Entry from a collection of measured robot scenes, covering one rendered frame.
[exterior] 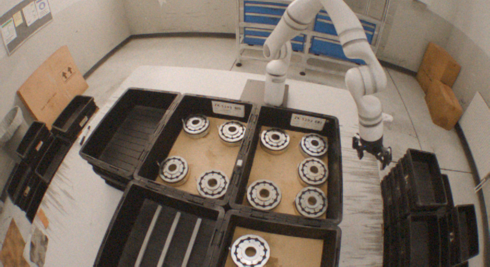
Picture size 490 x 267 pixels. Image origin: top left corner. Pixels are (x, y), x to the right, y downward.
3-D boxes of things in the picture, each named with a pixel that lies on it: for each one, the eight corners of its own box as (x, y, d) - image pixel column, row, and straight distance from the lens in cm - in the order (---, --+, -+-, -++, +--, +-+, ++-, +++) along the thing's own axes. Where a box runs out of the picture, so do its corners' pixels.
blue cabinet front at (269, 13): (244, 43, 265) (243, 0, 247) (303, 51, 260) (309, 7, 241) (243, 44, 263) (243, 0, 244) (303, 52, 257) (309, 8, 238)
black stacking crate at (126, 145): (136, 105, 109) (129, 87, 103) (187, 114, 93) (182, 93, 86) (92, 170, 94) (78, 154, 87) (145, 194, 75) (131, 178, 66)
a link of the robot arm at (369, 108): (355, 130, 57) (385, 123, 58) (346, 79, 47) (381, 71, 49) (350, 114, 62) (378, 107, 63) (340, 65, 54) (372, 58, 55)
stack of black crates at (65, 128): (95, 127, 231) (76, 94, 210) (114, 132, 210) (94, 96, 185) (75, 158, 221) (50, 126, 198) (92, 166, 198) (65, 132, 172)
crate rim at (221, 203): (184, 96, 87) (182, 92, 85) (257, 107, 78) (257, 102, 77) (134, 181, 68) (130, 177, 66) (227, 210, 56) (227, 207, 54)
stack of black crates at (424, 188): (376, 183, 174) (407, 147, 144) (403, 185, 191) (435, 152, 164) (379, 231, 160) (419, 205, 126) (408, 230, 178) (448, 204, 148)
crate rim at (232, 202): (257, 107, 78) (258, 102, 77) (336, 121, 81) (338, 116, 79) (227, 210, 56) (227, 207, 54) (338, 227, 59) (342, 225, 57)
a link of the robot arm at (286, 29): (281, 5, 74) (303, 5, 80) (258, 47, 93) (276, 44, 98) (293, 25, 69) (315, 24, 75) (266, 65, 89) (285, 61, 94)
